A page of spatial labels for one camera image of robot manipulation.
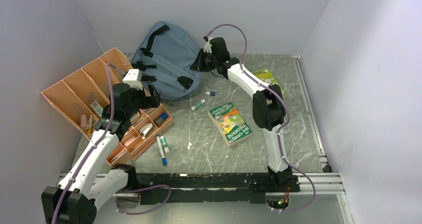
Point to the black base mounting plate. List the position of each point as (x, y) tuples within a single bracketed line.
[(211, 187)]

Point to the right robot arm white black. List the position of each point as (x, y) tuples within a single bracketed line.
[(268, 109)]

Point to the green treehouse paperback book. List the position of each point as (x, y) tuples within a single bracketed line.
[(230, 123)]

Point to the blue capped bottle in organizer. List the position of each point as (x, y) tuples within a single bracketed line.
[(161, 118)]

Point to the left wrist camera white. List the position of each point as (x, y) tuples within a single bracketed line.
[(133, 78)]

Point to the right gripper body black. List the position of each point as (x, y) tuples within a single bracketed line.
[(206, 61)]

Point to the lime green paperback book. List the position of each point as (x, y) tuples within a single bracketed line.
[(267, 76)]

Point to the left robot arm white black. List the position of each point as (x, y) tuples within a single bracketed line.
[(77, 198)]

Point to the orange plastic desk organizer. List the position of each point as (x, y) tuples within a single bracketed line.
[(72, 96)]

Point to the green white glue stick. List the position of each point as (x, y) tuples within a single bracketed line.
[(164, 144)]

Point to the blue backpack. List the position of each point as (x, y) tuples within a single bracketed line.
[(167, 52)]

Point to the wooden clips in organizer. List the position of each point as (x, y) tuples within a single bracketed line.
[(86, 124)]

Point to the pink eraser in organizer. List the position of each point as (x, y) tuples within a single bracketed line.
[(130, 141)]

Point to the white stapler in organizer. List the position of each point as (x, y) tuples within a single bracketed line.
[(145, 130)]

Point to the red white card box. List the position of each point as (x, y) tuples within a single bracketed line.
[(97, 108)]

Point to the blue capped whiteboard marker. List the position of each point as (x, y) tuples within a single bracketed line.
[(162, 153)]

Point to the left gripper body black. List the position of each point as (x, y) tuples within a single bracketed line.
[(147, 102)]

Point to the small blue capped bottle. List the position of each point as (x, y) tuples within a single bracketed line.
[(210, 93)]

